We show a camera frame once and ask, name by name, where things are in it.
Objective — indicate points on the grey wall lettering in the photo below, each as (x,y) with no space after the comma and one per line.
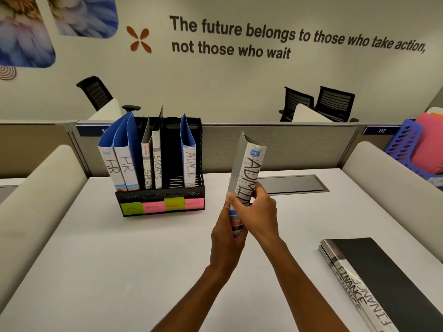
(277,36)

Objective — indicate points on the navy desk number label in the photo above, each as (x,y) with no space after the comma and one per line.
(88,130)
(380,130)

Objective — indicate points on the blue flower wall picture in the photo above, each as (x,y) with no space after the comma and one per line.
(22,34)
(88,15)

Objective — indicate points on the blue plastic file tray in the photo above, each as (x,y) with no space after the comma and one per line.
(403,148)

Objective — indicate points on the black mesh office chair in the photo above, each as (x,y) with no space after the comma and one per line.
(297,100)
(95,93)
(335,103)

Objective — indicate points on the white rounded desk divider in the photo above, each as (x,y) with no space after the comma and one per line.
(38,203)
(309,115)
(394,190)
(107,112)

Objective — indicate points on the green sticky note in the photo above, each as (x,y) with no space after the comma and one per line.
(131,208)
(174,204)

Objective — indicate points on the pink sticky note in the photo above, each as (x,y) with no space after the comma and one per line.
(192,203)
(154,206)

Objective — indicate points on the black file folder white spine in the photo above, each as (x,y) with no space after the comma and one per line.
(387,280)
(341,290)

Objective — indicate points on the pink file folder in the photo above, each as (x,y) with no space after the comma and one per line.
(429,141)

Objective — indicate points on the person's left thumb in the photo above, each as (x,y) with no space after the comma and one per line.
(242,236)

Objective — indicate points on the brown fabric partition panel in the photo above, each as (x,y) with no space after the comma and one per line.
(31,148)

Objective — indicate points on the person's left forearm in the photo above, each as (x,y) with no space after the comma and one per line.
(197,300)

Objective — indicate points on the person's right thumb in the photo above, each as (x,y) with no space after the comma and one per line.
(260,191)

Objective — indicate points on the person's right forearm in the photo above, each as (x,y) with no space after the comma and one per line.
(301,290)

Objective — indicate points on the black mesh file organizer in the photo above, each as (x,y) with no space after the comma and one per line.
(173,155)

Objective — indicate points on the person's left hand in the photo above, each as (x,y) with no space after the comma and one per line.
(223,247)

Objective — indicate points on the person's right hand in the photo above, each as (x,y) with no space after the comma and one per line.
(264,217)

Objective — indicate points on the grey fabric partition panel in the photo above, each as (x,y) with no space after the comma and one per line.
(283,145)

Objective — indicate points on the grey file folder white spine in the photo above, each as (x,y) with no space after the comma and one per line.
(247,162)
(156,159)
(147,162)

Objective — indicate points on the orange petal wall decal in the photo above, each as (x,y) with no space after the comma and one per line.
(138,39)

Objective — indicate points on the blue file folder white spine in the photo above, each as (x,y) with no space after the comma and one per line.
(128,159)
(110,159)
(188,159)

